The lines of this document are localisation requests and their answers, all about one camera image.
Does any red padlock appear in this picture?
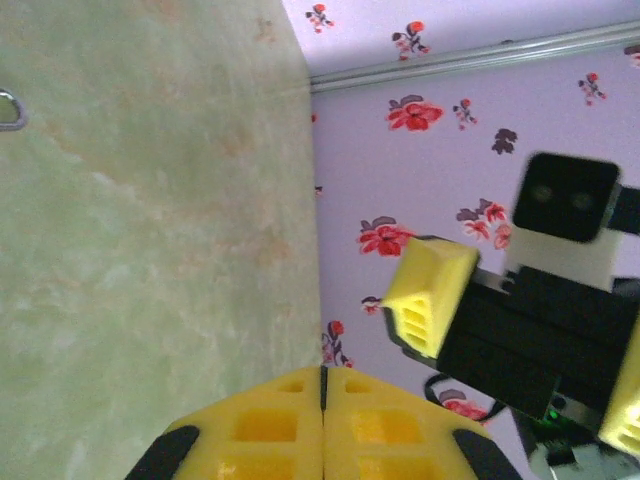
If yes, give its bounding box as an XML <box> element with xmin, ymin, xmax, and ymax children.
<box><xmin>0</xmin><ymin>88</ymin><xmax>29</xmax><ymax>132</ymax></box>

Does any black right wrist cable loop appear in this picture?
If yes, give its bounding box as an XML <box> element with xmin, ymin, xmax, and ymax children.
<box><xmin>423</xmin><ymin>372</ymin><xmax>507</xmax><ymax>427</ymax></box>

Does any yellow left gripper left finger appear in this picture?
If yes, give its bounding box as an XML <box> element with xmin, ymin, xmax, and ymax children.
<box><xmin>124</xmin><ymin>366</ymin><xmax>325</xmax><ymax>480</ymax></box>

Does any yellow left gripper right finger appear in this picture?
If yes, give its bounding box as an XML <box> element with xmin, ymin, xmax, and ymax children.
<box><xmin>322</xmin><ymin>367</ymin><xmax>524</xmax><ymax>480</ymax></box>

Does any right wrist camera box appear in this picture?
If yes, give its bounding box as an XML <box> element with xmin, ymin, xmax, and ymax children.
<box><xmin>503</xmin><ymin>152</ymin><xmax>624</xmax><ymax>292</ymax></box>

